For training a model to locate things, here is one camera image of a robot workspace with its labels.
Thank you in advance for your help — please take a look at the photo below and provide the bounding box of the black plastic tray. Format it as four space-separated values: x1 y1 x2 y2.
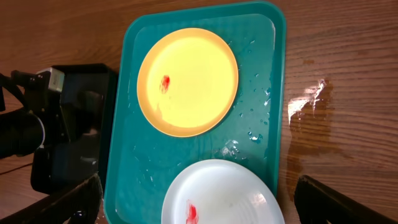
30 63 118 194

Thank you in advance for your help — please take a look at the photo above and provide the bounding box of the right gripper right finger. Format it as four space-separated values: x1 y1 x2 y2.
294 175 397 224

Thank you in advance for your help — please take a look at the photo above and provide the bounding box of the teal plastic serving tray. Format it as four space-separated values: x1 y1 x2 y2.
104 1 286 223

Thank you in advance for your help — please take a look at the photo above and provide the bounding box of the light blue plate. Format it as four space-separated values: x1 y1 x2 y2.
161 159 285 224

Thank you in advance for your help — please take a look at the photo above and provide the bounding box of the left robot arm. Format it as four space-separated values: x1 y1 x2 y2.
1 70 103 158

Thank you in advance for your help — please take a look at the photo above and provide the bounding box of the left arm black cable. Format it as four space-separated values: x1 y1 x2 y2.
0 70 38 110

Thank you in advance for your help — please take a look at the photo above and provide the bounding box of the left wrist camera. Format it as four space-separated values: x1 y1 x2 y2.
36 67 65 93

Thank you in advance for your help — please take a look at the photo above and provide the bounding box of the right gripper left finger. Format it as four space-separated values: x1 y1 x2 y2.
1 174 103 224

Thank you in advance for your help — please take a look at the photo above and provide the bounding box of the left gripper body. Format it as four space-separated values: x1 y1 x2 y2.
24 77 104 146

